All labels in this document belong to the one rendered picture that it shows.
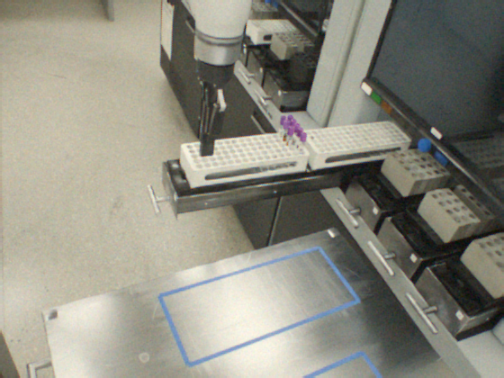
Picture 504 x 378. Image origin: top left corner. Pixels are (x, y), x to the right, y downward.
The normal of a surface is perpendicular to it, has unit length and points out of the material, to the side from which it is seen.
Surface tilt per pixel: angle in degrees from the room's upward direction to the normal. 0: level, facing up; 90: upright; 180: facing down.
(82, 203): 0
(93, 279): 0
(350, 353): 0
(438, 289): 90
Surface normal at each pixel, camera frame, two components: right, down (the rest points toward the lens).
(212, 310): 0.14, -0.74
